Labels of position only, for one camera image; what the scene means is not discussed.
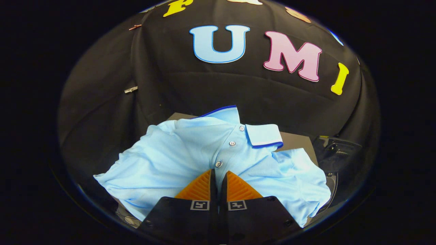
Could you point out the dark grey washing machine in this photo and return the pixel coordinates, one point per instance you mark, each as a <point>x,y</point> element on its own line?
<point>332,190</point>

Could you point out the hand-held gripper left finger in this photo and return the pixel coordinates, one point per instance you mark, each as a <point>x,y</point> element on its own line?
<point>184,221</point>

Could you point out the silver clip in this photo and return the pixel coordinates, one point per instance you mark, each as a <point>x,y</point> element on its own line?
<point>131,89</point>

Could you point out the grey box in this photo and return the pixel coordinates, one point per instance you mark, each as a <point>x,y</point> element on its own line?
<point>296,141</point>

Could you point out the copper clip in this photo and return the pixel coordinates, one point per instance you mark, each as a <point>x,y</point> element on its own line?
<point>135,27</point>

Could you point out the light blue polo shirt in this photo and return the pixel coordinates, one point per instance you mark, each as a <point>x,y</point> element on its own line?
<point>170,163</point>

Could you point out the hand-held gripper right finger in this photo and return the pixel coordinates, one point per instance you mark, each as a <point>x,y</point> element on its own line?
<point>255,221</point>

